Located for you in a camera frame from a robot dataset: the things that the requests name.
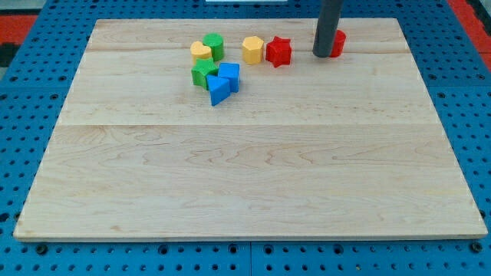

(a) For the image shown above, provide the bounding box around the red circle block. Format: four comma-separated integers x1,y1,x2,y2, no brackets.
330,29,346,58

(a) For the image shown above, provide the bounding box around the green circle block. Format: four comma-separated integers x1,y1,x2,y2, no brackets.
203,33,225,61

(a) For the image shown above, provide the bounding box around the wooden board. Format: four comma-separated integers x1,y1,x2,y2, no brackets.
14,18,488,242

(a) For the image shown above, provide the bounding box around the blue triangle block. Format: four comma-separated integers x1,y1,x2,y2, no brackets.
206,74,231,106

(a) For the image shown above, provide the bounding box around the blue cube block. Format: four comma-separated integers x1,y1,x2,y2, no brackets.
218,62,240,93

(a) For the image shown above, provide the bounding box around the green star block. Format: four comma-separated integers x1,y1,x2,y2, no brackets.
191,57,219,90

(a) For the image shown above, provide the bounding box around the yellow hexagon block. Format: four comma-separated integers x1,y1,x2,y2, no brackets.
242,36,264,64

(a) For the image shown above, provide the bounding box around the red star block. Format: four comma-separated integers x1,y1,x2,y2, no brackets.
265,36,292,67

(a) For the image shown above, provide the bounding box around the yellow heart block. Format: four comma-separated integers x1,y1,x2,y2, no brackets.
189,41,213,64

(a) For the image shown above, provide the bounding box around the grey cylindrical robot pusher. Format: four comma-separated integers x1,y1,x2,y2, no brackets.
312,0,344,58

